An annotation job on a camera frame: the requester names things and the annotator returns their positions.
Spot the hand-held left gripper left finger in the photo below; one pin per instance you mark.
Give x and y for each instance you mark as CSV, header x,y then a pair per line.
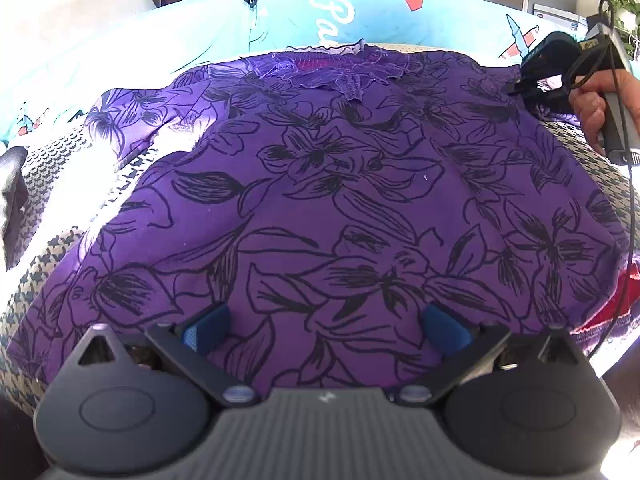
x,y
207,330

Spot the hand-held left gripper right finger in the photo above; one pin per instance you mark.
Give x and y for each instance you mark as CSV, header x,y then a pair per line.
x,y
445,330

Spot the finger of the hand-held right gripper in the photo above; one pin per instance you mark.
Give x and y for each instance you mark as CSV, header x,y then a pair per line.
x,y
525,89

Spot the purple floral garment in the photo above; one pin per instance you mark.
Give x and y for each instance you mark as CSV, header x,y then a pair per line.
x,y
325,210

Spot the person's right hand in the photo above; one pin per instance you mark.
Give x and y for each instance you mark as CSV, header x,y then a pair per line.
x,y
595,105

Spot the white chest freezer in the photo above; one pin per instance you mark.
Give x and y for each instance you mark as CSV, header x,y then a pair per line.
x,y
557,16

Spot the green leafy plant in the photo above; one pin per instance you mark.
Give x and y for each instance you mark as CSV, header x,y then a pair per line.
x,y
625,15

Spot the houndstooth bed mat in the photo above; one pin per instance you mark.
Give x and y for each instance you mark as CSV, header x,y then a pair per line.
x,y
55,180

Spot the grey folded garment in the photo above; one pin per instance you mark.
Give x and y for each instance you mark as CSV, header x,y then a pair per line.
x,y
12,200

